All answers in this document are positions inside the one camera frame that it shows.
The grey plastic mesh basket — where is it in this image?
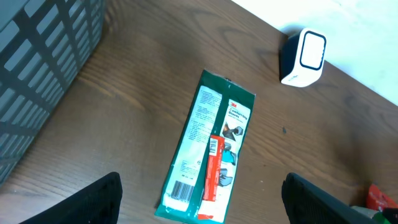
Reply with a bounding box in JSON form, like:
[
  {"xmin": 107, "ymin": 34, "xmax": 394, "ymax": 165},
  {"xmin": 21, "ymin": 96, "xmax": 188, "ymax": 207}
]
[{"xmin": 1, "ymin": 0, "xmax": 106, "ymax": 183}]

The green white gloves package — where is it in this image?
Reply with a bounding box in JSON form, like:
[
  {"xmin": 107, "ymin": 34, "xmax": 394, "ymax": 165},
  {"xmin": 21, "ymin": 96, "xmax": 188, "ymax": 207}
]
[{"xmin": 155, "ymin": 70, "xmax": 256, "ymax": 223}]

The green lid glass jar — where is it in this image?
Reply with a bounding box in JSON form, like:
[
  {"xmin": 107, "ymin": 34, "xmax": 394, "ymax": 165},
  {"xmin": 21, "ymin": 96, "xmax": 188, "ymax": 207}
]
[{"xmin": 351, "ymin": 206, "xmax": 397, "ymax": 224}]

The red candy bar wrapper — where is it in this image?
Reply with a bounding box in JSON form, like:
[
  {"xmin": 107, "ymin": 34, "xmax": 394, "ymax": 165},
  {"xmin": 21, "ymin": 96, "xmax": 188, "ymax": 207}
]
[{"xmin": 198, "ymin": 135, "xmax": 224, "ymax": 220}]

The white barcode scanner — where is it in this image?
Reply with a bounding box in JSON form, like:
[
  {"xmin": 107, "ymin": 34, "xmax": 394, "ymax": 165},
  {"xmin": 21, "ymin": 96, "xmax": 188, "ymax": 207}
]
[{"xmin": 279, "ymin": 27, "xmax": 327, "ymax": 88}]

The orange red snack bag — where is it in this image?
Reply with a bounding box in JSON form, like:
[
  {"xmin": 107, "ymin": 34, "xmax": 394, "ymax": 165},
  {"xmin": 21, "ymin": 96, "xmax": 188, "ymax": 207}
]
[{"xmin": 366, "ymin": 184, "xmax": 397, "ymax": 212}]

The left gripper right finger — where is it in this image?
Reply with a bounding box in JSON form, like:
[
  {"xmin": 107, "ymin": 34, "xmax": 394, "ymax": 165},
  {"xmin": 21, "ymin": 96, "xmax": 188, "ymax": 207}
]
[{"xmin": 281, "ymin": 172, "xmax": 375, "ymax": 224}]

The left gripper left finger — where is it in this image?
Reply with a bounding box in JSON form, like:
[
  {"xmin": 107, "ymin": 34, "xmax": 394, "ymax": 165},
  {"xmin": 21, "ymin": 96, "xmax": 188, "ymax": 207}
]
[{"xmin": 21, "ymin": 172, "xmax": 123, "ymax": 224}]

